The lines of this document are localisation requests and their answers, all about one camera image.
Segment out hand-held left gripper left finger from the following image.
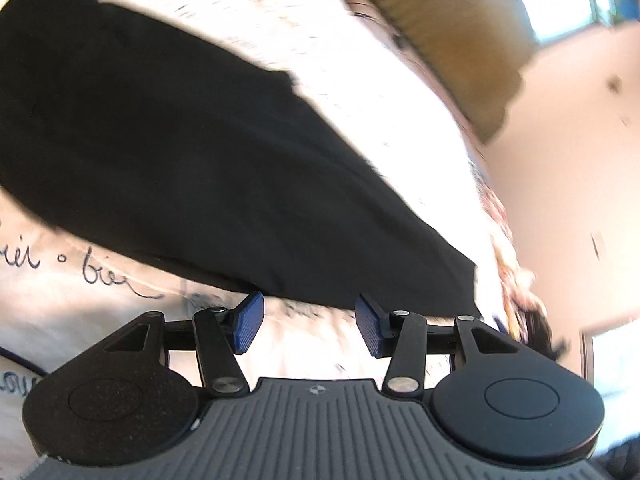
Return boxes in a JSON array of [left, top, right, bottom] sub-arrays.
[[101, 291, 265, 397]]

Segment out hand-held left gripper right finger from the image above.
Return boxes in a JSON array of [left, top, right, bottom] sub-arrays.
[[354, 294, 522, 397]]

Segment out black pants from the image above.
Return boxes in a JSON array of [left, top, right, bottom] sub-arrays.
[[0, 0, 484, 319]]

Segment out floral bed sheet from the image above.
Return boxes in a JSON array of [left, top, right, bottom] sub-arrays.
[[469, 158, 557, 357]]

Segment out cream script-printed bedspread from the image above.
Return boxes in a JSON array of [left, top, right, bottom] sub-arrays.
[[0, 0, 507, 480]]

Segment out olive green padded headboard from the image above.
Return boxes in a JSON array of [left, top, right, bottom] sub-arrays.
[[334, 0, 539, 144]]

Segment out window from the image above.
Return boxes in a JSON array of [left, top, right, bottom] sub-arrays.
[[515, 0, 617, 44]]

